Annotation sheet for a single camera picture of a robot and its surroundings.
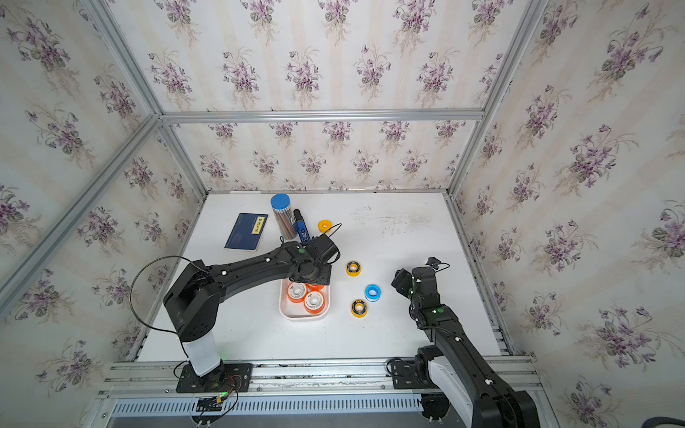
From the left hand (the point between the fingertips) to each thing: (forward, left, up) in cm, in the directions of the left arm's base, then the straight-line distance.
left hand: (324, 279), depth 87 cm
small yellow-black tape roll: (+7, -10, -5) cm, 13 cm away
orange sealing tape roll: (-3, +9, -4) cm, 11 cm away
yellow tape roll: (+26, +2, -4) cm, 26 cm away
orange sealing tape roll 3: (-2, +4, -3) cm, 5 cm away
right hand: (0, -28, +2) cm, 28 cm away
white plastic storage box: (-9, +11, -6) cm, 15 cm away
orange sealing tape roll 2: (-6, +3, -4) cm, 8 cm away
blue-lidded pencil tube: (+22, +15, +14) cm, 30 cm away
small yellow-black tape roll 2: (-8, -12, -5) cm, 15 cm away
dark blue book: (+23, +32, -5) cm, 40 cm away
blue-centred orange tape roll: (-3, -17, -5) cm, 18 cm away
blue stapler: (+25, +10, -4) cm, 27 cm away
